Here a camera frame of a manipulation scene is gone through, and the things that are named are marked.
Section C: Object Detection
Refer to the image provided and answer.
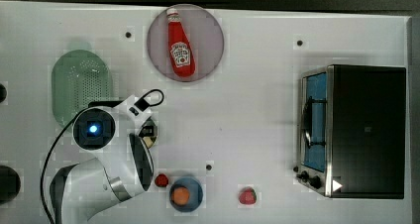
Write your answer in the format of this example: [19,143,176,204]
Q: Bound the pink red strawberry toy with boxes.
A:
[239,187,258,205]

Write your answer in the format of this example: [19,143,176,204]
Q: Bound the black round base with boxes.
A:
[0,84,7,103]
[0,166,21,204]

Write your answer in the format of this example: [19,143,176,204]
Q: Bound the black round base upper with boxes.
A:
[0,84,7,103]

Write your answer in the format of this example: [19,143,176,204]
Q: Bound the red ketchup bottle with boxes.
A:
[166,8,195,77]

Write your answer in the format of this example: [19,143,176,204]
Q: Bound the green mug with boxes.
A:
[139,117,158,149]

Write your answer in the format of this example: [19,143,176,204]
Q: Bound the green perforated colander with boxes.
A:
[52,41,114,127]

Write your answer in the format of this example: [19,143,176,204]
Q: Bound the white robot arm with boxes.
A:
[50,95,154,224]

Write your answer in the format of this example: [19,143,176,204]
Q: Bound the orange ball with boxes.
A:
[171,186,190,206]

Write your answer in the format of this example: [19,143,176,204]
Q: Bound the black toaster oven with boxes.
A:
[293,64,407,199]

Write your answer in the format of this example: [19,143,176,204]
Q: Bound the dark red strawberry toy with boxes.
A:
[155,173,169,187]

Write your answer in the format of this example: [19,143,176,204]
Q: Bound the blue bowl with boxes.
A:
[169,176,203,212]

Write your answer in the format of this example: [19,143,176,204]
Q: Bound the black cable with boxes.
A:
[40,88,165,224]

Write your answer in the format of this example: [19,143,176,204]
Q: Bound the black round base lower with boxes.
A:
[0,166,21,204]

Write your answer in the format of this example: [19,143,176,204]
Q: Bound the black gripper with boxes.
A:
[141,125,155,137]

